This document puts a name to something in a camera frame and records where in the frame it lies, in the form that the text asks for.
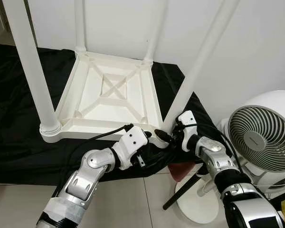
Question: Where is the white plastic table top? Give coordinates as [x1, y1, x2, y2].
[39, 47, 169, 145]

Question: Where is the white plastic table leg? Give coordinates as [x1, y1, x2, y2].
[142, 0, 169, 65]
[74, 0, 87, 53]
[2, 0, 62, 136]
[161, 0, 240, 133]

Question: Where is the black metal stand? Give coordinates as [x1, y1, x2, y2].
[268, 190, 285, 228]

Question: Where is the black tablecloth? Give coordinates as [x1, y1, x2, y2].
[0, 43, 233, 186]

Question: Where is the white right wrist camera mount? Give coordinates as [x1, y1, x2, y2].
[177, 111, 198, 152]

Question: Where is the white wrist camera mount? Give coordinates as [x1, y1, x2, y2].
[177, 111, 198, 152]
[112, 126, 149, 171]

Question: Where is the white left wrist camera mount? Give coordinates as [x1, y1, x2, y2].
[112, 126, 149, 171]

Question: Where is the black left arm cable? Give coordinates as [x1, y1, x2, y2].
[52, 123, 134, 200]

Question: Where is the white pedestal fan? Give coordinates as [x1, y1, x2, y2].
[173, 90, 285, 224]

